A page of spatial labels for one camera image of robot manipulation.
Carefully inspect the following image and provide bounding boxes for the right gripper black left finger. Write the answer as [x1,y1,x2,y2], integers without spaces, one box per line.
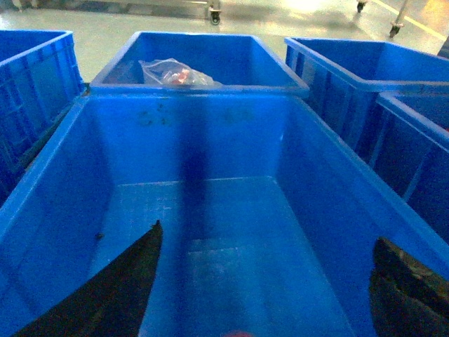
[14,220,163,336]

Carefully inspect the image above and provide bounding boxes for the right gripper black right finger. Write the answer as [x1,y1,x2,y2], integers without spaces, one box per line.
[369,237,448,336]

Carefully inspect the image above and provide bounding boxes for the blue target bin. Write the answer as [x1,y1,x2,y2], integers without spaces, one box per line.
[1,94,448,336]

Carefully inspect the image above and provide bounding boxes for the blue bin right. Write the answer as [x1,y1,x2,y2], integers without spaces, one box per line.
[285,37,448,160]

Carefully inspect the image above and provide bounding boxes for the blue bin left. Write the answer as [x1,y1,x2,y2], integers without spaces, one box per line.
[1,29,86,201]

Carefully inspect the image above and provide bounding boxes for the clear plastic bag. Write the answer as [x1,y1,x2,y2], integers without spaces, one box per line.
[139,58,222,87]

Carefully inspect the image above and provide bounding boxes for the blue bin with plastic bag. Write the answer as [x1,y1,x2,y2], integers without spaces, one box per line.
[91,32,309,98]

